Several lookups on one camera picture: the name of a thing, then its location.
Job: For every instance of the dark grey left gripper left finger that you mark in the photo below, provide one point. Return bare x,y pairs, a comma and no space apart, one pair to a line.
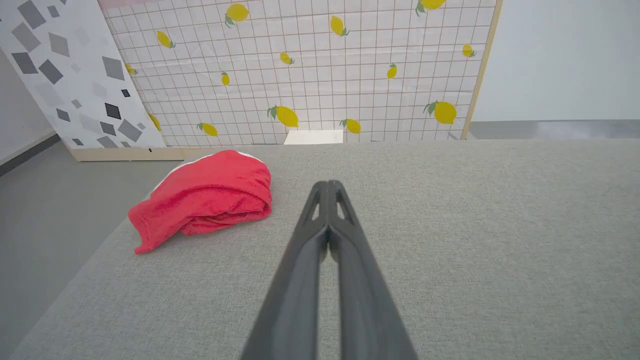
295,295

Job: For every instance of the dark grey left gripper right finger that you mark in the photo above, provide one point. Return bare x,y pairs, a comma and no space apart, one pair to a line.
365,300

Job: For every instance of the red shorts with white stripe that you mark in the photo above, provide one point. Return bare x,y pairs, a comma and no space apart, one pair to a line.
210,195

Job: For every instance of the small white box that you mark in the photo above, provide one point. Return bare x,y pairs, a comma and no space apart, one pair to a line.
313,137

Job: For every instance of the lemon print grid panel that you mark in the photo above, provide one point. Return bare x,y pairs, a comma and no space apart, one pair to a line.
320,75

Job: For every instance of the grey terrazzo pattern panel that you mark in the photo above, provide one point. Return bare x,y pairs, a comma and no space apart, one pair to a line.
75,80

